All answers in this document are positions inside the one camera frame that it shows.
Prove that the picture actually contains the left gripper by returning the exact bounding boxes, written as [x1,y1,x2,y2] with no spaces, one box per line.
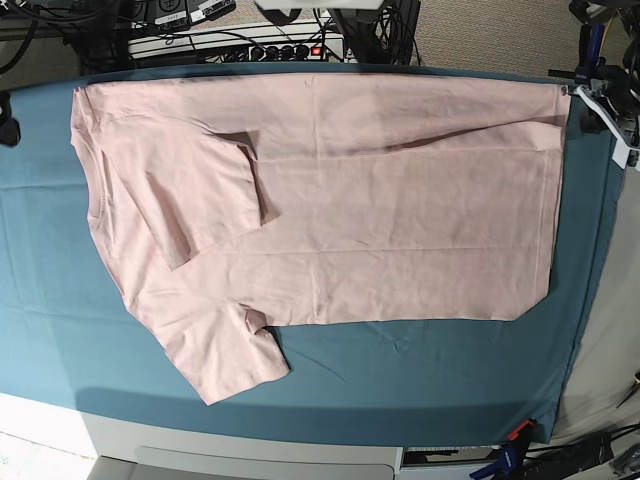
[559,67,639,134]

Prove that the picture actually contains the pink T-shirt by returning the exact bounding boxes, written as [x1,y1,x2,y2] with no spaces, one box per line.
[70,73,571,405]

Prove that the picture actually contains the blue black clamp top right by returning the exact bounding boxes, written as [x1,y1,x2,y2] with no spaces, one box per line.
[547,24,605,85]

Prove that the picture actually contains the black power strip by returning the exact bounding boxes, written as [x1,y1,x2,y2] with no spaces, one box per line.
[248,43,344,63]

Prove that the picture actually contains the white cabinet under table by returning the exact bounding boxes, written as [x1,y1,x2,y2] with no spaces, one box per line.
[82,413,401,479]

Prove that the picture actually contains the orange blue clamp bottom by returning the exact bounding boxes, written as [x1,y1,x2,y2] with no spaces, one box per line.
[469,419,537,480]

